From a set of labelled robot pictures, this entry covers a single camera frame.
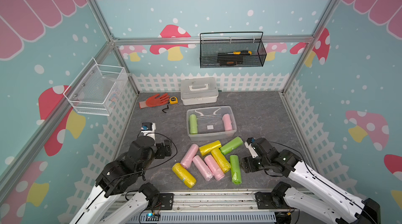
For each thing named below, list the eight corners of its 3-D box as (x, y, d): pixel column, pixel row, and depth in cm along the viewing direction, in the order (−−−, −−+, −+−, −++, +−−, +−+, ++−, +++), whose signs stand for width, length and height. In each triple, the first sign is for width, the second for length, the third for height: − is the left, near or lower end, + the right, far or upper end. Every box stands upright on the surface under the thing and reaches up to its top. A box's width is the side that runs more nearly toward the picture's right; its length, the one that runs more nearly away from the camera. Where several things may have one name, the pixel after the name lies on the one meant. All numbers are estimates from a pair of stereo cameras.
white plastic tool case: (181, 105, 115) (179, 93, 105) (184, 88, 126) (182, 76, 116) (217, 105, 115) (218, 93, 105) (216, 88, 126) (216, 76, 116)
